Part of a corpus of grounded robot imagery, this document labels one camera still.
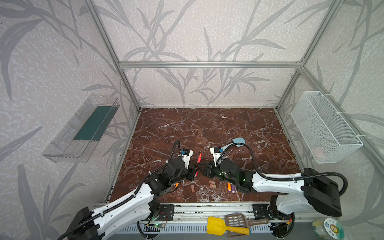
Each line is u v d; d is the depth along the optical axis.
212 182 0.83
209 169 0.66
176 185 0.82
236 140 1.00
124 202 0.47
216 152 0.69
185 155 0.69
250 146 0.99
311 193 0.42
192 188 0.80
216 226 0.71
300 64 0.94
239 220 0.72
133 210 0.49
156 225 0.71
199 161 0.78
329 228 0.63
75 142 0.64
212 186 0.82
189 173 0.68
